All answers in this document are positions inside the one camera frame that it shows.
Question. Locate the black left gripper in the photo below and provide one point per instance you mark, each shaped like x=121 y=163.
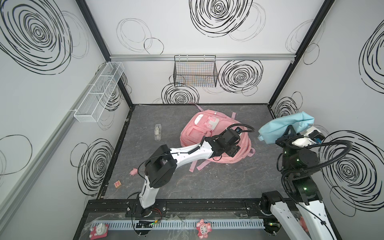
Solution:
x=235 y=150

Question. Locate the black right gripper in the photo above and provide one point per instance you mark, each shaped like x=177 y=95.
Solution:
x=288 y=137

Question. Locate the teal cloth pouch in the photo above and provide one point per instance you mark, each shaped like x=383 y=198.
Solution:
x=274 y=129

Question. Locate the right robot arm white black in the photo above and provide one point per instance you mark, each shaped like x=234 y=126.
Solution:
x=303 y=191

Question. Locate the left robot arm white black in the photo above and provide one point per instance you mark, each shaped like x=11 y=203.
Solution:
x=162 y=164

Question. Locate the pink toy right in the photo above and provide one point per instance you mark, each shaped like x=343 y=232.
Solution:
x=303 y=224

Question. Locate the clear plastic pen case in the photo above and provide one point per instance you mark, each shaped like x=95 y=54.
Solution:
x=158 y=132

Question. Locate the pink plush toy centre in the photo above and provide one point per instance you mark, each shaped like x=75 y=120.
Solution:
x=203 y=229

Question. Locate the small pink eraser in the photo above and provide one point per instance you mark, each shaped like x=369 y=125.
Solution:
x=134 y=172

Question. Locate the pink white toy left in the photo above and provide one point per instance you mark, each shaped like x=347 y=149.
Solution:
x=99 y=231

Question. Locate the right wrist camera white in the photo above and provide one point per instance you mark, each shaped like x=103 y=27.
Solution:
x=312 y=136

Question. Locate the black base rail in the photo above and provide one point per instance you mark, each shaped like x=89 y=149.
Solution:
x=130 y=207

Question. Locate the white slotted cable duct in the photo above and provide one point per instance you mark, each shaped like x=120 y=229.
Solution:
x=216 y=224

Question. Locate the black wire wall basket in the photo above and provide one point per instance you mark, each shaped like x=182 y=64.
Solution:
x=195 y=71

